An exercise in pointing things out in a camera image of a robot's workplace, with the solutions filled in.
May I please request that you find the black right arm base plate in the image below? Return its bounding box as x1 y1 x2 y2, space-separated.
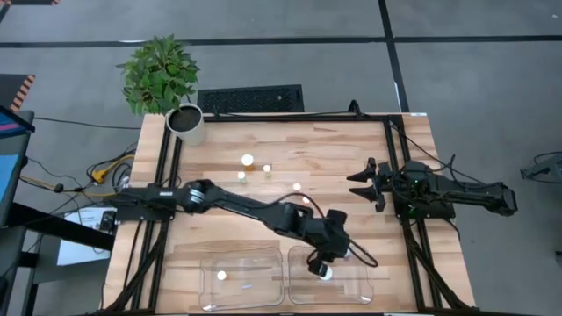
393 199 457 220

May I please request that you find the black handheld device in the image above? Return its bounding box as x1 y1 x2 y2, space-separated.
99 210 116 233

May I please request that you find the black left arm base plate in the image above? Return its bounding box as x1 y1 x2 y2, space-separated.
114 204 175 222

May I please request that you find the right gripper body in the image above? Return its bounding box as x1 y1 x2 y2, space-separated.
376 162 396 203

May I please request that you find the computer monitor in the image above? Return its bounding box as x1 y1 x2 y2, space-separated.
0 107 35 227

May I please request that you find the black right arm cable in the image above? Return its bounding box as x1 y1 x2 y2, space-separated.
388 121 460 176

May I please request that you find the white paper sheet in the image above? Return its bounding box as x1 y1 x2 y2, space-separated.
56 206 118 267

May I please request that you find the black aluminium table frame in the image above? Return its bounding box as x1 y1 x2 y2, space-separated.
103 111 478 316

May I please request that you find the yellow cable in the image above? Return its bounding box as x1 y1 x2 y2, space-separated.
90 154 135 183

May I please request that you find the black cable with plug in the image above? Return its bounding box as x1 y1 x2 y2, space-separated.
19 155 133 207

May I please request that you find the clear plastic bin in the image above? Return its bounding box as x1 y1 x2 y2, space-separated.
199 246 285 311
287 244 375 306

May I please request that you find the green leafy plant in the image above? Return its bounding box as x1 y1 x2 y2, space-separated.
116 34 201 116

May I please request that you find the black floor grate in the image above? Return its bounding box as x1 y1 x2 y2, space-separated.
197 84 305 114

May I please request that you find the black desk frame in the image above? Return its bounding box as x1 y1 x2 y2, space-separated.
8 202 116 252

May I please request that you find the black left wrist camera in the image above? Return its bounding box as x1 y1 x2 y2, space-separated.
327 209 350 229

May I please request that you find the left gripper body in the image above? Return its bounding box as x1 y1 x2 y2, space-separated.
302 218 353 265

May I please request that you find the thin black floor cable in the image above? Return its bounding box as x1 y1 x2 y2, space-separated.
33 116 142 131

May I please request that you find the grey stand base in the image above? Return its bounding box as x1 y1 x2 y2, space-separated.
520 151 562 183

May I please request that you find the white plant pot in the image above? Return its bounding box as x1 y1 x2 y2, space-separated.
165 103 206 147

